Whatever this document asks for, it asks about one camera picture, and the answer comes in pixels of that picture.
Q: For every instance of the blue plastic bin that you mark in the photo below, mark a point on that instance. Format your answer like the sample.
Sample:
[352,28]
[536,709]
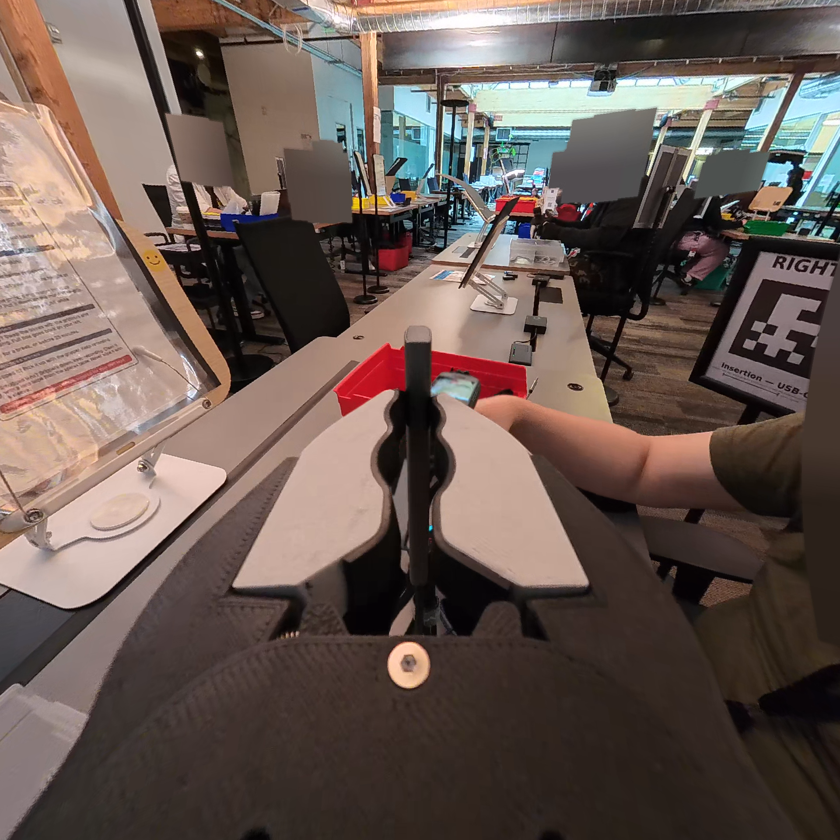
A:
[249,222]

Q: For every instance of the ceiling projector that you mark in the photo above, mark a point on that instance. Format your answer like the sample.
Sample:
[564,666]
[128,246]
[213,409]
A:
[602,80]

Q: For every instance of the instruction sheet in sleeve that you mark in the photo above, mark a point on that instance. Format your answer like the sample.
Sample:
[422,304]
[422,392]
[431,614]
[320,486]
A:
[65,295]

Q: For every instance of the clear plastic tray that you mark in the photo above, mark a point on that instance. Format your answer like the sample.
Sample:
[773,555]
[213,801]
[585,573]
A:
[538,253]

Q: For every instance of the black framed marker sign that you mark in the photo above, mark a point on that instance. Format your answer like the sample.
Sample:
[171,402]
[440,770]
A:
[741,315]

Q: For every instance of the wood-backed screen white stand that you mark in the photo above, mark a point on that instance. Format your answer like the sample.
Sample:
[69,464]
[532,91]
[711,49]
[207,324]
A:
[164,499]

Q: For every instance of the grey usb hub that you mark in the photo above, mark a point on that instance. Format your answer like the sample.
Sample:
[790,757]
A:
[418,426]

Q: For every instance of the clear plastic bin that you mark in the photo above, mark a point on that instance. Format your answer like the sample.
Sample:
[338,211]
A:
[33,754]

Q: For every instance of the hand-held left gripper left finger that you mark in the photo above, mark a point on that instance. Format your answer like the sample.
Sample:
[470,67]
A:
[315,512]

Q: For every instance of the black adapter box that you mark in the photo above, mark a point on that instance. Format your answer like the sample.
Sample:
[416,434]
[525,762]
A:
[522,353]
[538,323]

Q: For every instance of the wooden post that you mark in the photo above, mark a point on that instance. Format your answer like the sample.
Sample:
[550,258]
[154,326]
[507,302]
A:
[39,65]

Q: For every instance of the tablet on metal stand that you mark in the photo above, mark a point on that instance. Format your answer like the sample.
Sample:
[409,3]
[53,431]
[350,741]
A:
[489,229]

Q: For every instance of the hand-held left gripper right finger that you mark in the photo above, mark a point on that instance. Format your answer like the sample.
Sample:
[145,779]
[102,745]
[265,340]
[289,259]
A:
[512,518]

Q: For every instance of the green plastic bin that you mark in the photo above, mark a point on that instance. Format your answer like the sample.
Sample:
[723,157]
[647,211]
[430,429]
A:
[766,228]

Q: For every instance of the black office chair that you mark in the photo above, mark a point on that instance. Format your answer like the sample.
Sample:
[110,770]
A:
[295,282]
[702,544]
[630,282]

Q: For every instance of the red plastic bin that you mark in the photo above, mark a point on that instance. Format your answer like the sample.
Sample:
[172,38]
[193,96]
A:
[394,256]
[394,380]

